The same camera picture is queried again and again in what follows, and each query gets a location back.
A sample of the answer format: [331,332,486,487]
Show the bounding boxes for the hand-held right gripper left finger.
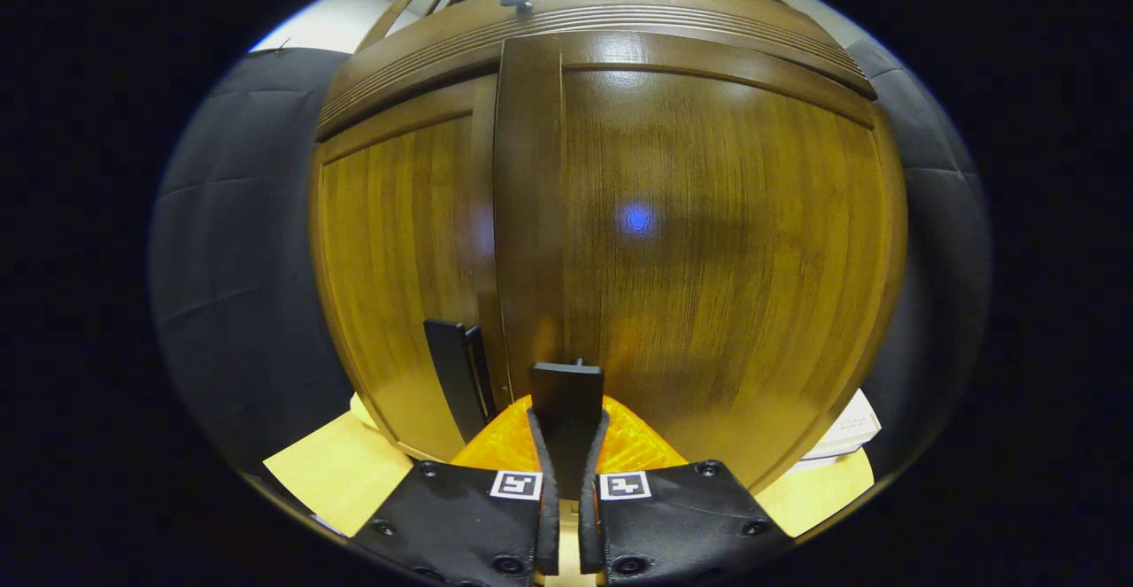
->
[350,395,563,587]

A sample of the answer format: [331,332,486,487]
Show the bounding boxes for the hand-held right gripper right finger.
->
[580,395,793,587]

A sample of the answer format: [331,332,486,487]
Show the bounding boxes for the black door handle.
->
[423,319,497,444]
[529,359,605,501]

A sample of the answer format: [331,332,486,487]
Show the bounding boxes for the wooden cabinet door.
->
[493,31,911,495]
[310,73,510,464]

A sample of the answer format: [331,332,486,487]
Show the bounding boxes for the wooden double-door shoe cabinet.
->
[308,0,911,495]

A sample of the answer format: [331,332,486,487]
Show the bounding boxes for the wooden cabinet drawer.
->
[316,0,877,141]

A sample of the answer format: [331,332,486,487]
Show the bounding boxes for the white paper booklet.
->
[799,390,883,470]

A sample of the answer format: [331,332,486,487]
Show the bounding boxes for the black backdrop cloth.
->
[149,34,992,482]

